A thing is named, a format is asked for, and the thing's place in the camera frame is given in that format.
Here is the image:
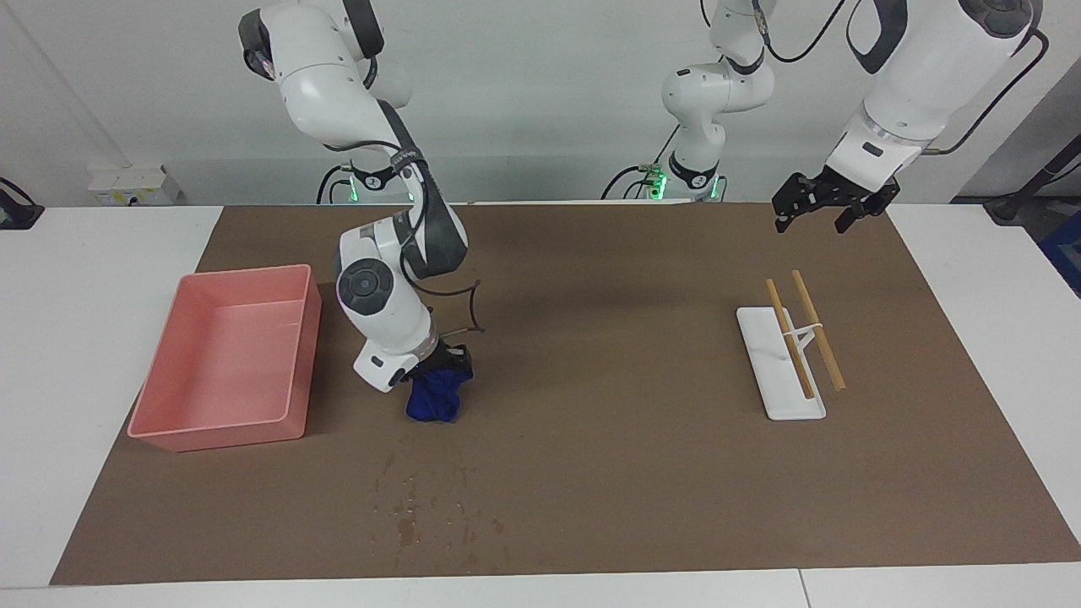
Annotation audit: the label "brown table mat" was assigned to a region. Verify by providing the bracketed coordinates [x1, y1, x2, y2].
[49, 201, 1081, 586]

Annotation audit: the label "black stand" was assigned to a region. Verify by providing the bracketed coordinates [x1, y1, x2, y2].
[984, 133, 1081, 225]

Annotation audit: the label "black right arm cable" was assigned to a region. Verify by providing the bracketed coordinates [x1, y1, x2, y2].
[325, 139, 487, 337]

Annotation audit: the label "spilled water drops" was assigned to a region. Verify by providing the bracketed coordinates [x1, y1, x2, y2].
[367, 431, 516, 571]

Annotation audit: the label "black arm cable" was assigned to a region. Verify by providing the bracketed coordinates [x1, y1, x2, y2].
[754, 0, 1051, 155]
[325, 139, 487, 337]

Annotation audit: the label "pink plastic bin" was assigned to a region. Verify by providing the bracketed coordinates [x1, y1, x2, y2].
[127, 264, 323, 453]

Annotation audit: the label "white rack with wooden rods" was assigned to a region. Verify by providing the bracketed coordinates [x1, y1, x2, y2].
[736, 269, 848, 421]

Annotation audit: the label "black base cable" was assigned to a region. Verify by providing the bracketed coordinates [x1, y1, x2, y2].
[601, 127, 681, 201]
[317, 165, 351, 205]

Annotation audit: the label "black right base cable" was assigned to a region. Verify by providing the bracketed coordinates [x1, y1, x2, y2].
[317, 165, 351, 205]

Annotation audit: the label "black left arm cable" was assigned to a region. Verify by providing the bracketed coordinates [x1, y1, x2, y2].
[754, 0, 1051, 155]

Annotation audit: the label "dark blue towel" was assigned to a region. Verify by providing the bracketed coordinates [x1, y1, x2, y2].
[405, 365, 464, 424]

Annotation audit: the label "black left base cable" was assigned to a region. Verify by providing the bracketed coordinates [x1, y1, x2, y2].
[601, 127, 681, 201]

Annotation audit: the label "black device with cable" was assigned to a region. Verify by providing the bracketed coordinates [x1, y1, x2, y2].
[0, 177, 45, 231]

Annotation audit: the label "blue crate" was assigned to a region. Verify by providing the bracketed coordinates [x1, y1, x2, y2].
[1037, 209, 1081, 298]

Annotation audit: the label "white wall socket box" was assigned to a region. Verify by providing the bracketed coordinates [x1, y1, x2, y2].
[88, 164, 182, 206]

